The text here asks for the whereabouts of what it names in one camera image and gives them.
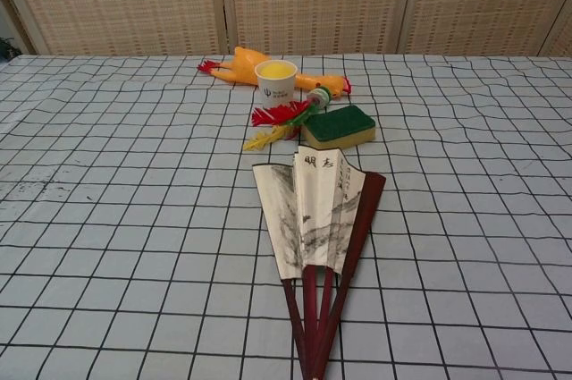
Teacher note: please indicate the paper folding fan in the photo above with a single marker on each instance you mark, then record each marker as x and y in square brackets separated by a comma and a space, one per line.
[322, 201]

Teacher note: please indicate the red yellow feather shuttlecock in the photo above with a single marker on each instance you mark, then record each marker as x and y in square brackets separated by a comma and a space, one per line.
[277, 114]

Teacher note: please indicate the green and yellow sponge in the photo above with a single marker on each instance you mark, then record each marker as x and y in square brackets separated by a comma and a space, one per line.
[339, 123]

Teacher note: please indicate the white paper cup, yellow content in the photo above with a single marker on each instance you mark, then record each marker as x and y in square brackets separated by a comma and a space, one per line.
[275, 89]

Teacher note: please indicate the yellow rubber chicken toy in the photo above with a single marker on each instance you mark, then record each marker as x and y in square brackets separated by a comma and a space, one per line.
[243, 62]

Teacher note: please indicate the grey checked tablecloth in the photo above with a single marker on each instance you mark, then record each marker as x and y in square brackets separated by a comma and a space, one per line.
[134, 219]

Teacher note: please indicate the woven folding screen panel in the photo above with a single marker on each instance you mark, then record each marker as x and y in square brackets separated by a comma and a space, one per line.
[125, 0]
[317, 0]
[564, 47]
[482, 0]

